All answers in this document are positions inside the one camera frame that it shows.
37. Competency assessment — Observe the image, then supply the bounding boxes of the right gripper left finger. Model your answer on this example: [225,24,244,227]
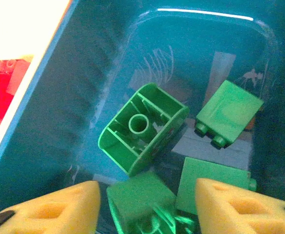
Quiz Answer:
[0,180,101,234]

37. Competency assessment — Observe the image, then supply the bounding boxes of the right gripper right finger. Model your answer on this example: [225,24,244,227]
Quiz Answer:
[195,177,285,234]

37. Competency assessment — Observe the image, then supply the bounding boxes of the green lego brick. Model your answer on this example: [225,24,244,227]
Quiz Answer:
[106,172,196,234]
[175,156,257,216]
[194,79,265,150]

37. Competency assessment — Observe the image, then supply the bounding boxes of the large arched green lego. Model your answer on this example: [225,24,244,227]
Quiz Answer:
[97,82,190,177]

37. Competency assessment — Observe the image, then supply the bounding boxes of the long red lego brick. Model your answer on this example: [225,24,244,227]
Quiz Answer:
[0,58,33,95]

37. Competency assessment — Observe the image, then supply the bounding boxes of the teal plastic bin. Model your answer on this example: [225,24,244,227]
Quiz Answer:
[0,0,285,234]

